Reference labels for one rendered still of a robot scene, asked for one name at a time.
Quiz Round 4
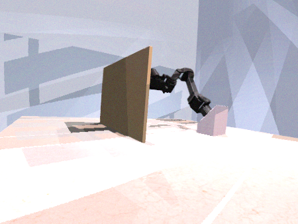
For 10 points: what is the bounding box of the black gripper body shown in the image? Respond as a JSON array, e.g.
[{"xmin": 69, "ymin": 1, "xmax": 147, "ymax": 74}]
[{"xmin": 150, "ymin": 78, "xmax": 158, "ymax": 89}]

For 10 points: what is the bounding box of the tan flat board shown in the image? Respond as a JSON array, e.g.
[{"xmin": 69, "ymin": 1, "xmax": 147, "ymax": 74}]
[{"xmin": 100, "ymin": 46, "xmax": 153, "ymax": 143}]

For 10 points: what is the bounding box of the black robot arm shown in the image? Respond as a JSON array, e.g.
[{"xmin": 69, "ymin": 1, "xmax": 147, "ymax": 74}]
[{"xmin": 150, "ymin": 68, "xmax": 212, "ymax": 117}]

